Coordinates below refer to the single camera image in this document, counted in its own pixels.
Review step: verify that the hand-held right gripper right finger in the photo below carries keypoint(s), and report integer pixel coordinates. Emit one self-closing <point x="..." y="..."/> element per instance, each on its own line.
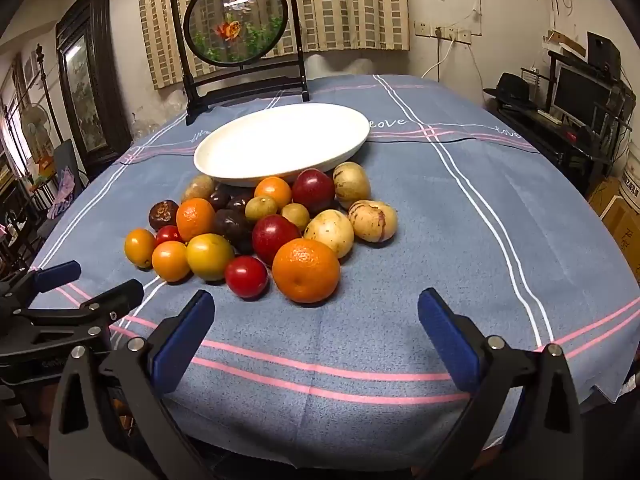
<point x="447" y="345"/>

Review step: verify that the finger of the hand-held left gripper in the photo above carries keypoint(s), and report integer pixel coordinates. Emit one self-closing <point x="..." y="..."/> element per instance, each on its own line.
<point x="57" y="275"/>
<point x="100" y="305"/>

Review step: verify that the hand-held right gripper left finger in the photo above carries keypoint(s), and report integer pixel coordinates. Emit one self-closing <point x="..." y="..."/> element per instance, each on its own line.
<point x="182" y="340"/>

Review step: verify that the small orange tomato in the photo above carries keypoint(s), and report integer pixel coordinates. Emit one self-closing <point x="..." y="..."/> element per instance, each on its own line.
<point x="171" y="260"/>
<point x="139" y="247"/>

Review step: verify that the yellow-green tomato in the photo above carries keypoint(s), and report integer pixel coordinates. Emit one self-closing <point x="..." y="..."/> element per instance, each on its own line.
<point x="210" y="256"/>

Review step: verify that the small red cherry tomato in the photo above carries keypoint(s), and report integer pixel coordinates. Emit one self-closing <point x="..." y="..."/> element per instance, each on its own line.
<point x="168" y="234"/>

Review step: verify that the reddish brown mangosteen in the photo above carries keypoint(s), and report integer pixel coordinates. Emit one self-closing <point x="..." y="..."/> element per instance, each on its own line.
<point x="163" y="214"/>

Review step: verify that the dark purple mangosteen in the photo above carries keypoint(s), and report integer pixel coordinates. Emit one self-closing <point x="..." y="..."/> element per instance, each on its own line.
<point x="233" y="227"/>

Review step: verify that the red plum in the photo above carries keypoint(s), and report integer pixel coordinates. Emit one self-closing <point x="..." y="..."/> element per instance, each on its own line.
<point x="313" y="191"/>
<point x="274" y="238"/>

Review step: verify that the large dimpled orange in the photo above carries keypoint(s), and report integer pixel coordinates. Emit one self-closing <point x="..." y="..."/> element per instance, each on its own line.
<point x="306" y="270"/>

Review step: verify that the purple striped pepino melon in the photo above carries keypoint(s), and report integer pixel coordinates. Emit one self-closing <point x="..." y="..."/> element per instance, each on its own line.
<point x="373" y="220"/>

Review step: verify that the small yellow-green round fruit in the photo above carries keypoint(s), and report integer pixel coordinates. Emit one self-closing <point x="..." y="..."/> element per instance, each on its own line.
<point x="295" y="216"/>
<point x="261" y="208"/>

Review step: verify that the tan brown round fruit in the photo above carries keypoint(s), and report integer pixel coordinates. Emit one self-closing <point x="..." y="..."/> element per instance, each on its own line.
<point x="198" y="187"/>

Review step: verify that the pale yellow pepino melon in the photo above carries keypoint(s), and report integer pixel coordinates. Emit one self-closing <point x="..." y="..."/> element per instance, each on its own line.
<point x="329" y="232"/>

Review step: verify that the olive pepino melon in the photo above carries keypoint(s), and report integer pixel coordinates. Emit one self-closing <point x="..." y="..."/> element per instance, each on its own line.
<point x="351" y="185"/>

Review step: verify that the white oval plate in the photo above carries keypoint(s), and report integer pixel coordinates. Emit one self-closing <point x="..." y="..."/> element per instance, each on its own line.
<point x="280" y="140"/>

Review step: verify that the purple cloth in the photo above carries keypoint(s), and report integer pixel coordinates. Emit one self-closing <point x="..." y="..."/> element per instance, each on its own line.
<point x="65" y="190"/>

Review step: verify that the blue striped tablecloth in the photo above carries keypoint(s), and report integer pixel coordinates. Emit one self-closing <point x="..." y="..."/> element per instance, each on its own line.
<point x="400" y="260"/>

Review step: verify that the standing fan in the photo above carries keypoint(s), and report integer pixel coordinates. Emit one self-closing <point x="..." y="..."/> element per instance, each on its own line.
<point x="34" y="122"/>

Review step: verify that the dark framed painting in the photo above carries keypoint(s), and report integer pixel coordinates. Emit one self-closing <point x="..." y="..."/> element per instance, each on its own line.
<point x="80" y="85"/>

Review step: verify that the dark wooden coat stand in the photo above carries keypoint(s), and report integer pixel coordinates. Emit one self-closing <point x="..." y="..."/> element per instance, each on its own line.
<point x="42" y="75"/>

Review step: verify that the cardboard box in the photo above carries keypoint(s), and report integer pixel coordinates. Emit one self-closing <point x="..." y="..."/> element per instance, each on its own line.
<point x="620" y="220"/>

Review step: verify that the black desk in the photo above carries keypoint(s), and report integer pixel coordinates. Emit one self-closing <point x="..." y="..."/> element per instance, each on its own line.
<point x="540" y="135"/>

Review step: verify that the black hat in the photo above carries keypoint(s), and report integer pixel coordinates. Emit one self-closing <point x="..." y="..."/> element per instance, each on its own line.
<point x="512" y="87"/>

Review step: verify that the computer monitor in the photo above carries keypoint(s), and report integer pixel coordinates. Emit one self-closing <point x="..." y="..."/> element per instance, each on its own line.
<point x="580" y="95"/>

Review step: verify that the round glass screen ornament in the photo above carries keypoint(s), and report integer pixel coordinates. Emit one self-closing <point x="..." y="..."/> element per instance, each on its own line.
<point x="235" y="20"/>

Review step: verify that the black speaker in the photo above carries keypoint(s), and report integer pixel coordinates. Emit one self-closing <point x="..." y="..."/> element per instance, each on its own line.
<point x="602" y="52"/>

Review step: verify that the beige checked curtain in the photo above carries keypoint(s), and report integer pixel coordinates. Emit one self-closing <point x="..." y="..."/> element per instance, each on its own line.
<point x="350" y="5"/>

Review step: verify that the wide wall outlet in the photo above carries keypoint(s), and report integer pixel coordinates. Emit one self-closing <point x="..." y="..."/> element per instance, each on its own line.
<point x="452" y="34"/>

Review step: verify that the single wall outlet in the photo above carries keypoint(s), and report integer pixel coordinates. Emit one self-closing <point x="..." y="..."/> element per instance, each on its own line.
<point x="423" y="29"/>

